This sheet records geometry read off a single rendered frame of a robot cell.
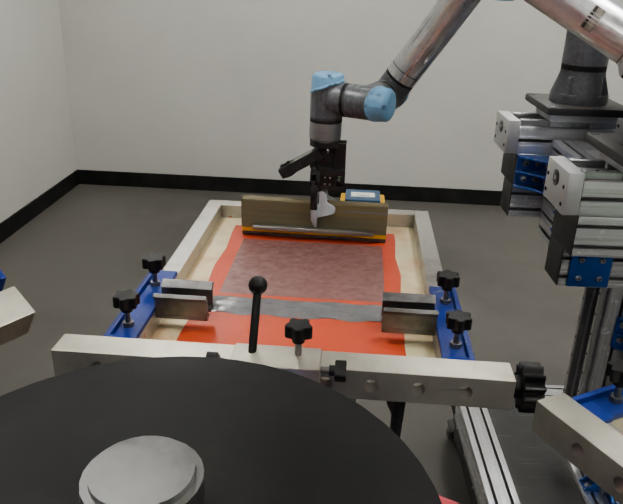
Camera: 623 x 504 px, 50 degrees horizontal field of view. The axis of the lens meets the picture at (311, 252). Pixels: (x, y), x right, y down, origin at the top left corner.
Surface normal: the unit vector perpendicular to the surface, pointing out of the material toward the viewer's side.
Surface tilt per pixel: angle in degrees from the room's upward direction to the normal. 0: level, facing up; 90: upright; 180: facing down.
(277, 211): 91
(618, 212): 90
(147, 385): 0
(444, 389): 90
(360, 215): 91
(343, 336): 0
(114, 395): 0
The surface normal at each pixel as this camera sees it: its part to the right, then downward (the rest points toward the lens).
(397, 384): -0.07, 0.39
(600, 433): 0.03, -0.92
